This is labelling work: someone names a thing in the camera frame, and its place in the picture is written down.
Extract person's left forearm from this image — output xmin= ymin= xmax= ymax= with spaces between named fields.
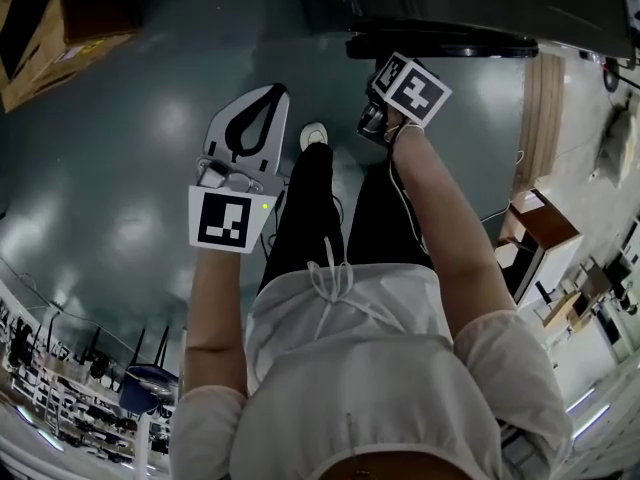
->
xmin=184 ymin=249 xmax=250 ymax=398

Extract cluttered white shelf rack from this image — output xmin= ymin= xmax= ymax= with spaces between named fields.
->
xmin=0 ymin=287 xmax=172 ymax=472

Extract person's right forearm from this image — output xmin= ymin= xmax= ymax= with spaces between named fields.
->
xmin=388 ymin=108 xmax=520 ymax=345

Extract person's white shoe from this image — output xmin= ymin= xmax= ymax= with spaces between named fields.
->
xmin=299 ymin=121 xmax=331 ymax=152

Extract person's black trousers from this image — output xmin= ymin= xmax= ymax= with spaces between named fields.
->
xmin=256 ymin=142 xmax=437 ymax=300

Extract brown and white cabinet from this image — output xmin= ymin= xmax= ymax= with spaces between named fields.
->
xmin=493 ymin=186 xmax=587 ymax=310

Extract blue chair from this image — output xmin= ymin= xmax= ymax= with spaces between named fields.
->
xmin=118 ymin=364 xmax=180 ymax=415

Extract wooden slatted pallet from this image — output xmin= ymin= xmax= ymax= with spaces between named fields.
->
xmin=513 ymin=51 xmax=567 ymax=195

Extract grey crumpled bag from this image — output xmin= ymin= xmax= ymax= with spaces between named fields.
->
xmin=598 ymin=101 xmax=640 ymax=185

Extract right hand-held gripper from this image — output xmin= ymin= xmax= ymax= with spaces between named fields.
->
xmin=356 ymin=51 xmax=454 ymax=145

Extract brown cardboard box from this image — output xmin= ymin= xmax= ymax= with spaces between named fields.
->
xmin=0 ymin=0 xmax=147 ymax=115

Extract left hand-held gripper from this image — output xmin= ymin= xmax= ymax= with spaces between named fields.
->
xmin=188 ymin=82 xmax=291 ymax=255

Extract person's white top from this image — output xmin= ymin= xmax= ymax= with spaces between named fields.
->
xmin=168 ymin=261 xmax=575 ymax=480

